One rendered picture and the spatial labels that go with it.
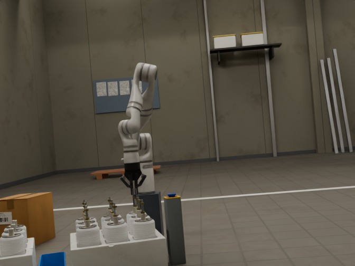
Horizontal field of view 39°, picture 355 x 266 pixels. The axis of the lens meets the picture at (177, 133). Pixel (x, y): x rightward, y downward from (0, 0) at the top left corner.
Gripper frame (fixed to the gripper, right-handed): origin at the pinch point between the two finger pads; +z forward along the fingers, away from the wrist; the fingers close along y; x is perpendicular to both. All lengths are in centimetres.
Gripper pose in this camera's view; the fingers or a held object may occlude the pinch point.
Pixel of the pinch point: (134, 191)
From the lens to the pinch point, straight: 238.3
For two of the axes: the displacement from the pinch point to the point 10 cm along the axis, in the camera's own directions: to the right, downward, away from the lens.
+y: 9.7, -0.8, 2.1
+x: -2.1, 0.2, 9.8
